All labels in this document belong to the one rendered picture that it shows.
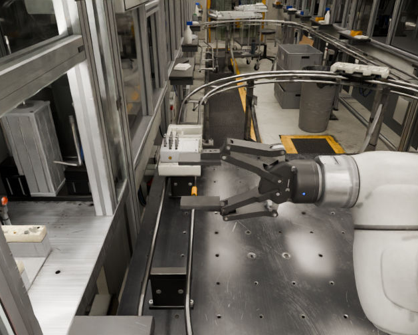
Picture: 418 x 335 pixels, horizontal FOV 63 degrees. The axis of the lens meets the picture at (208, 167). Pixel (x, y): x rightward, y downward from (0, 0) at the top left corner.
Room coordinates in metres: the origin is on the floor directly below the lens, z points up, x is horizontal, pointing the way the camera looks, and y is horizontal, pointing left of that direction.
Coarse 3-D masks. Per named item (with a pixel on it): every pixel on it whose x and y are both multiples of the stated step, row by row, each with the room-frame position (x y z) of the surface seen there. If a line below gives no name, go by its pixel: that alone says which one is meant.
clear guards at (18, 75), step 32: (0, 0) 0.43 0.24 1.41; (32, 0) 0.51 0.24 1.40; (64, 0) 0.62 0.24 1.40; (96, 0) 0.80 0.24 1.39; (0, 32) 0.41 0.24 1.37; (32, 32) 0.49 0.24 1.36; (64, 32) 0.60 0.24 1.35; (96, 32) 0.77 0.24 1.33; (0, 64) 0.39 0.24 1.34; (32, 64) 0.46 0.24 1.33; (64, 64) 0.57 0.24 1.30; (96, 64) 0.73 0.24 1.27; (0, 96) 0.37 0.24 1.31; (0, 320) 0.25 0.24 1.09
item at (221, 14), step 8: (208, 16) 6.14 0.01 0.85; (216, 16) 5.93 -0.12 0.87; (224, 16) 5.81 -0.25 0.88; (232, 16) 5.81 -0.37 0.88; (240, 16) 5.86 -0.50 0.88; (248, 16) 5.90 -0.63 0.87; (256, 16) 5.94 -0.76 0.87; (208, 32) 6.18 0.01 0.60; (208, 40) 6.18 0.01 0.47; (248, 40) 6.42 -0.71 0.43; (208, 48) 6.18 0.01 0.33; (216, 48) 5.75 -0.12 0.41; (248, 48) 6.42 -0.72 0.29; (208, 56) 6.18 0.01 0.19; (216, 56) 5.75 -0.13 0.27; (224, 56) 5.78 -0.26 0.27; (240, 56) 5.87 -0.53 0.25; (248, 56) 5.91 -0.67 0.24; (216, 64) 5.75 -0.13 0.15; (256, 64) 5.95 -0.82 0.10; (216, 72) 5.75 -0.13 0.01
